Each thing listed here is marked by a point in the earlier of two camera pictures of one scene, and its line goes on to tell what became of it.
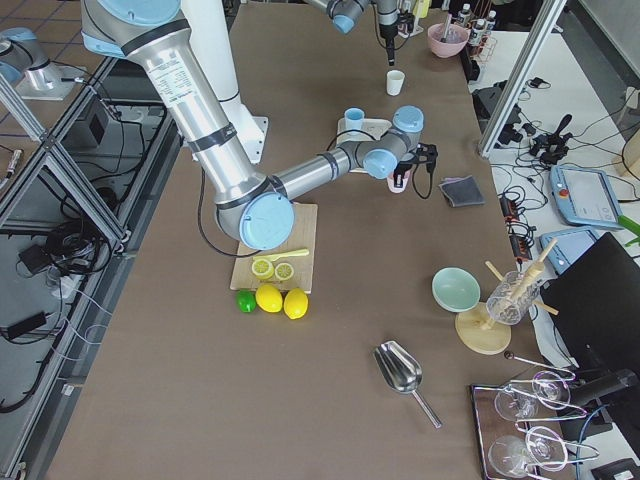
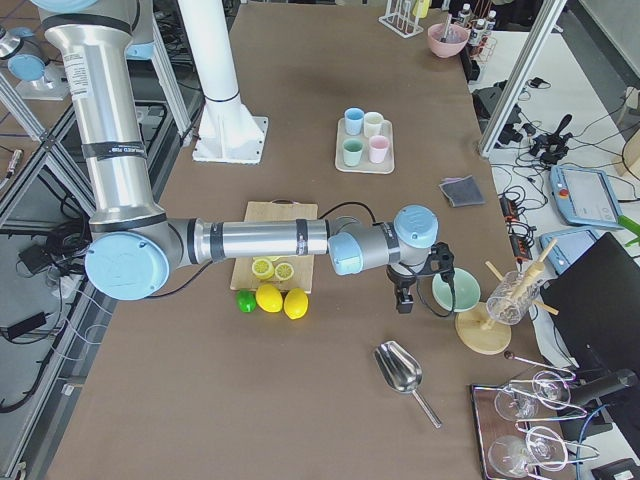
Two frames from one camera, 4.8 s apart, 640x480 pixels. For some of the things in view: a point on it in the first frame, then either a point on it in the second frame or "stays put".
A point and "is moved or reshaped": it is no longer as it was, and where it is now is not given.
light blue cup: [354, 118] stays put
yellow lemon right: [295, 303] stays put
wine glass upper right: [551, 389] stays put
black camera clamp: [555, 146] stays put
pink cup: [391, 182] is moved or reshaped
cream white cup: [395, 80] -> [372, 124]
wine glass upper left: [515, 405] stays put
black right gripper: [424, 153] -> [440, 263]
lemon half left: [262, 269] stays put
